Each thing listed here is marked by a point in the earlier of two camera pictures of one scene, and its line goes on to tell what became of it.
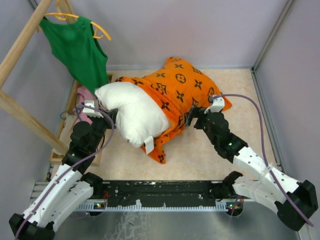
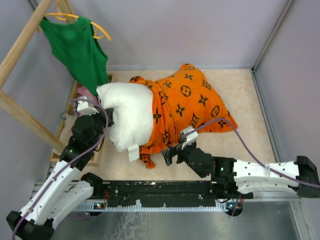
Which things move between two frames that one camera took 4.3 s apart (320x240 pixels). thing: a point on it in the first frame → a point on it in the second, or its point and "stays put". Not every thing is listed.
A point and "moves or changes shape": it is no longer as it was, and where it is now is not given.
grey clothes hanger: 76,111 stays put
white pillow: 139,116 moves or changes shape
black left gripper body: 99,124 stays put
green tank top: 75,43 stays put
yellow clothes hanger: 63,16 stays put
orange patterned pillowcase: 180,87 moves or changes shape
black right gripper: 195,112 → 172,150
